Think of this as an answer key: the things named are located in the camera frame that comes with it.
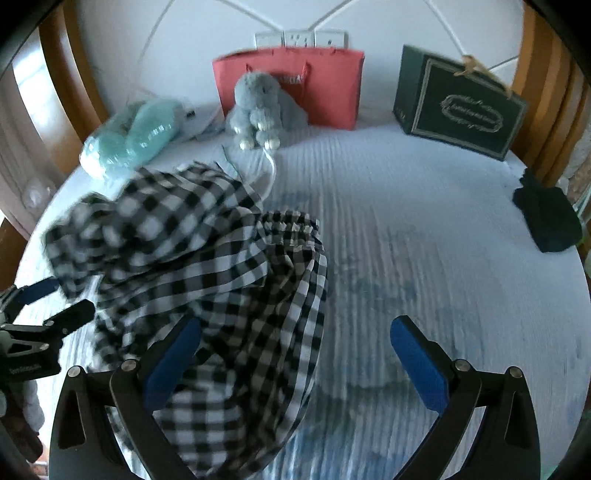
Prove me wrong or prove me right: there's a black white checkered garment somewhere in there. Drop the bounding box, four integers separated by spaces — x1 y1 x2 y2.
43 164 328 479

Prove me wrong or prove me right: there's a teal pillow in plastic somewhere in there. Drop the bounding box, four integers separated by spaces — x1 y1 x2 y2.
79 98 185 180

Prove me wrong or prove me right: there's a light blue bed sheet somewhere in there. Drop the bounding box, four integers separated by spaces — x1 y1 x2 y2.
13 103 591 480

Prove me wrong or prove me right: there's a black cloth pouch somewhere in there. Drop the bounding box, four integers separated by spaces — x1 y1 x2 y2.
512 168 583 253

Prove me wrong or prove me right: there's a white booklet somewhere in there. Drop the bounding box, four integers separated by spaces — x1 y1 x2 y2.
176 104 225 142

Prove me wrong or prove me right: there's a grey plush bunny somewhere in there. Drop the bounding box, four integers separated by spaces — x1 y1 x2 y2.
225 71 308 151

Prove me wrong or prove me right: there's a dark green gift box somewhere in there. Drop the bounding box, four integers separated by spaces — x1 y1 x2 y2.
393 45 528 160

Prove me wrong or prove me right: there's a red paper gift bag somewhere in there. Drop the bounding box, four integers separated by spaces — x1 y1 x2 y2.
212 47 365 130

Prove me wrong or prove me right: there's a white wall socket panel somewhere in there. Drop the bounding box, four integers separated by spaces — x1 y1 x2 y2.
254 30 348 49

